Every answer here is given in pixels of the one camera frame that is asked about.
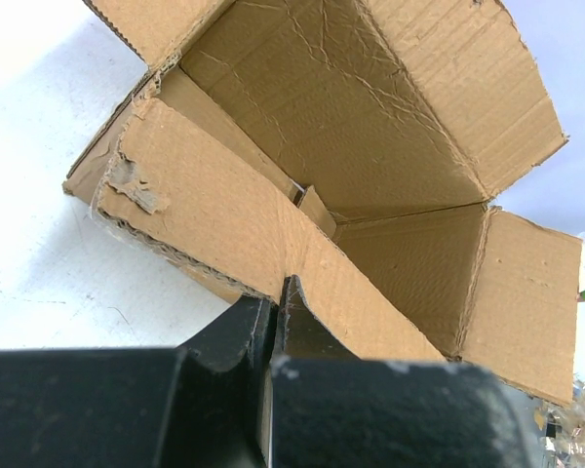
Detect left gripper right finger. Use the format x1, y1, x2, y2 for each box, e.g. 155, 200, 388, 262
270, 276, 542, 467

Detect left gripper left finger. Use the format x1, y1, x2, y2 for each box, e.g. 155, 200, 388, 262
0, 296, 276, 467

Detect brown cardboard express box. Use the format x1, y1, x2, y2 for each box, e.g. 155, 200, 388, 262
63, 1, 582, 405

